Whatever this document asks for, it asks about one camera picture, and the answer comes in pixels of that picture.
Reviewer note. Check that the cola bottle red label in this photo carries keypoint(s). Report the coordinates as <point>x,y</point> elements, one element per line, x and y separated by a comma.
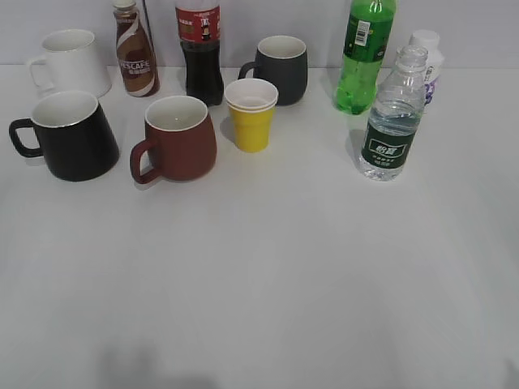
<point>199,30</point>

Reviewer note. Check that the green soda bottle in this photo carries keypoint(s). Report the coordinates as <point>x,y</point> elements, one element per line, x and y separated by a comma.
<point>366,40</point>

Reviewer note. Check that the white bottle purple label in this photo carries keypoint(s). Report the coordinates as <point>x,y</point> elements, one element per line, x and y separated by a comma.
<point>430,40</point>

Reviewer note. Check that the yellow paper cup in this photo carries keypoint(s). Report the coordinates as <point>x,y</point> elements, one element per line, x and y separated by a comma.
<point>251,104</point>

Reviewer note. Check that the black mug white interior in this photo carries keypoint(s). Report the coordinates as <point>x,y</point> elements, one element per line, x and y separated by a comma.
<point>70,131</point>

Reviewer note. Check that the Nescafe coffee bottle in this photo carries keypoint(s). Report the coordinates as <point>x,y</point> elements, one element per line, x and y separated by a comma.
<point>136,57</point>

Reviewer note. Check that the dark red mug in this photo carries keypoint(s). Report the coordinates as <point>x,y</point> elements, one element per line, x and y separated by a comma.
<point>179,144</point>

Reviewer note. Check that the clear water bottle green label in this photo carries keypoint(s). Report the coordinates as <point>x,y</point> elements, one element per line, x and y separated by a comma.
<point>395,116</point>

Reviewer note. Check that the dark grey mug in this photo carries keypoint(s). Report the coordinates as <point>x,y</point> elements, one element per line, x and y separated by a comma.
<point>282,61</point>

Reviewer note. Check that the white ceramic mug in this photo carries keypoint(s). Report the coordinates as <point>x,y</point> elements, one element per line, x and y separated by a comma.
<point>73,62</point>

